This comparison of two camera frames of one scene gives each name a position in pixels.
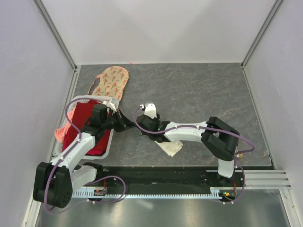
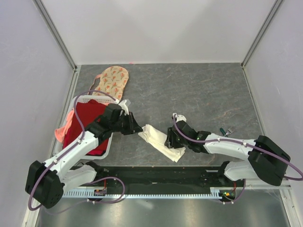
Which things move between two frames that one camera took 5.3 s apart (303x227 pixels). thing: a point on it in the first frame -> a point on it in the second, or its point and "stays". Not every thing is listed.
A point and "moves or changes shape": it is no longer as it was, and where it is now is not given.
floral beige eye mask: [112, 82] stays
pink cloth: [60, 132] stays
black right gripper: [143, 134] -> [169, 142]
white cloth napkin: [171, 148] moves or changes shape
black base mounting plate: [166, 178] stays
